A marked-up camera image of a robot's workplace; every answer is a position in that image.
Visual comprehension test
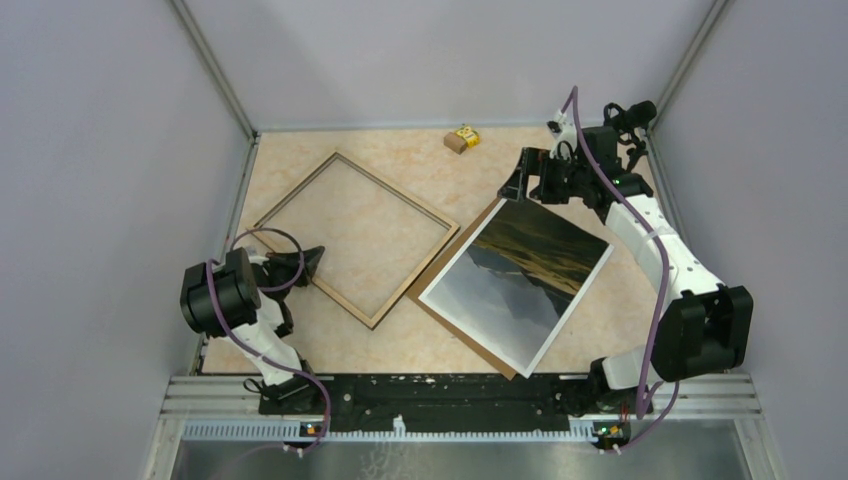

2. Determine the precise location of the landscape photo print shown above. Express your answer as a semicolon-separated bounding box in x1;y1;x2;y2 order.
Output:
420;199;614;378

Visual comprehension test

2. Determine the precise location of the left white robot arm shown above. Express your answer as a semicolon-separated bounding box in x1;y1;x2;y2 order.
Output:
179;246;327;415

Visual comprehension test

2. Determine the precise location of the small cardboard yellow box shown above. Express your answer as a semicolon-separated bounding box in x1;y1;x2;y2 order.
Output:
443;125;481;155

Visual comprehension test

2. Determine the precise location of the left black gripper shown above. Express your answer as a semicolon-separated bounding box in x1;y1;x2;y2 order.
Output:
264;244;324;302

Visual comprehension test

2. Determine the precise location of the black microphone on tripod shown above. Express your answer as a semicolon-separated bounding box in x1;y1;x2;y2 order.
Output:
603;100;657;172

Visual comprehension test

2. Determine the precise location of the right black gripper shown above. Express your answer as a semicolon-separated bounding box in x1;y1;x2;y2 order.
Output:
498;148;590;206

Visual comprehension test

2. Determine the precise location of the wooden picture frame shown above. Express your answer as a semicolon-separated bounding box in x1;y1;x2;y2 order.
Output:
249;152;459;329

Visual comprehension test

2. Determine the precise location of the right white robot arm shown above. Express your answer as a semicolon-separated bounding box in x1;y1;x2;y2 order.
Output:
498;126;754;415

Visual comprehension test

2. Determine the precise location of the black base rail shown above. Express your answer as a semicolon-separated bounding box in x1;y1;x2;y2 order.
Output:
242;373;635;434

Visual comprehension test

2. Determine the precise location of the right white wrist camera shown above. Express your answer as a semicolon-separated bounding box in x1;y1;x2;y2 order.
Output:
547;110;579;160

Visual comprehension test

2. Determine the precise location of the brown backing board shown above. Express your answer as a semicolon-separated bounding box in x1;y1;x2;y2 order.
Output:
406;198;517;380

